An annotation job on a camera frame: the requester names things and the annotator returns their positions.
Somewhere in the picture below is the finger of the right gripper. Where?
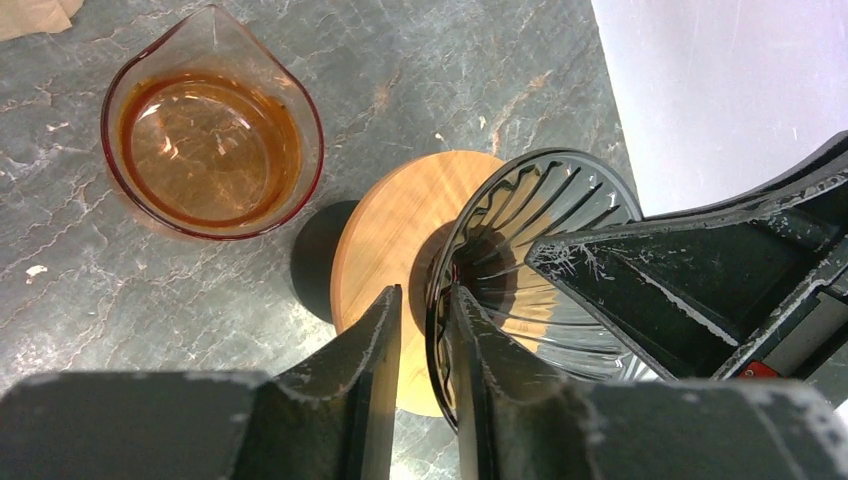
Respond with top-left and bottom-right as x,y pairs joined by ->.
525,133 -> 847,379

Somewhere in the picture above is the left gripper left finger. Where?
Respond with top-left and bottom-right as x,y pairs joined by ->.
1,285 -> 402,479

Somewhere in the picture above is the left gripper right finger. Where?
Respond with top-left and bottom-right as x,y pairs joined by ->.
450,285 -> 847,479

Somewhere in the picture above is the light wooden ring holder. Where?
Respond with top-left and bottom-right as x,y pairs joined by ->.
330,150 -> 504,418

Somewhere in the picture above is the dark glass fluted dripper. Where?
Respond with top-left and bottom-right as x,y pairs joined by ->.
425,147 -> 664,432

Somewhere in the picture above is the brown paper coffee filter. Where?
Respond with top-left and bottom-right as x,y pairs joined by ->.
1,0 -> 84,41

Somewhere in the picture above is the amber glass carafe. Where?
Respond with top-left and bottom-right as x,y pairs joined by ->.
100,4 -> 325,241

